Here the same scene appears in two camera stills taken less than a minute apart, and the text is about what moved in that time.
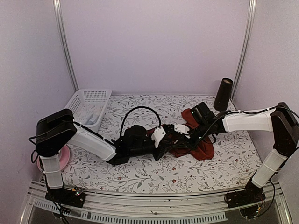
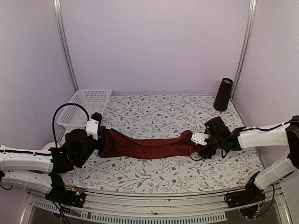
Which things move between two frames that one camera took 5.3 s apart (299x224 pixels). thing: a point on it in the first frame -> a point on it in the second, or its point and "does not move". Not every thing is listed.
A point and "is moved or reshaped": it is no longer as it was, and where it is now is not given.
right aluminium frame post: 252,16 does not move
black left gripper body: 160,152 -> 100,147
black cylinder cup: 222,99 does not move
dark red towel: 204,150 is moved or reshaped
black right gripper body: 193,145 -> 204,152
